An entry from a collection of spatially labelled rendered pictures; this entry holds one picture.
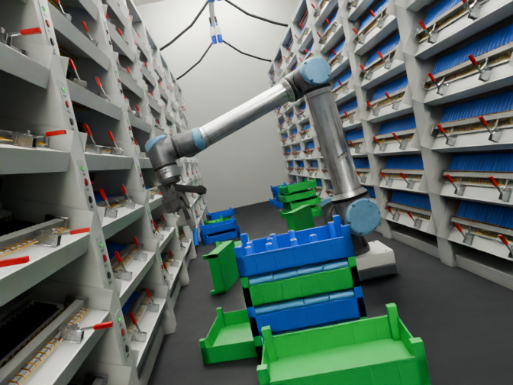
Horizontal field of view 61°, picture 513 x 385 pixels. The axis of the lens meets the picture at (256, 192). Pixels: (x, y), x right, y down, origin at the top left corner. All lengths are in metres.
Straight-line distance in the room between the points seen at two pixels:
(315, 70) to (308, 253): 0.88
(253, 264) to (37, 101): 0.64
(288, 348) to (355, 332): 0.15
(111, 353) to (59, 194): 0.39
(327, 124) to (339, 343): 0.98
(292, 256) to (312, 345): 0.23
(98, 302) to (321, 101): 1.13
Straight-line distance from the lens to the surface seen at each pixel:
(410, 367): 0.88
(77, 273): 1.12
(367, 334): 1.05
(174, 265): 2.34
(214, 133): 1.83
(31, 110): 1.13
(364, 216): 1.78
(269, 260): 1.14
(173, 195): 1.65
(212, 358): 1.51
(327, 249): 1.14
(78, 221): 1.10
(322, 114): 1.79
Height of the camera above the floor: 0.61
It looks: 4 degrees down
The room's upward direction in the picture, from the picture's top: 12 degrees counter-clockwise
